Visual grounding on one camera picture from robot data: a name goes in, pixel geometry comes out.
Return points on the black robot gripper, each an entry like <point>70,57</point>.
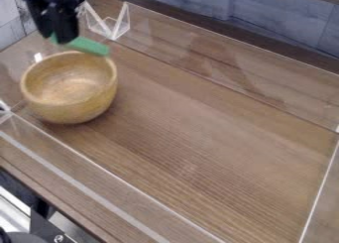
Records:
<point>65,21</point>

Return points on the green rectangular block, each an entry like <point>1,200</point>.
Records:
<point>82,45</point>

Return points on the wooden bowl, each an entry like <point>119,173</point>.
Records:
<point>69,87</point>

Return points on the clear acrylic corner bracket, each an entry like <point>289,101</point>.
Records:
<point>109,27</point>

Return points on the clear acrylic wall panels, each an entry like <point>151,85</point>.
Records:
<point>216,150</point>

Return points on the black metal table mount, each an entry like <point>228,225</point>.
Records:
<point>25,215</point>

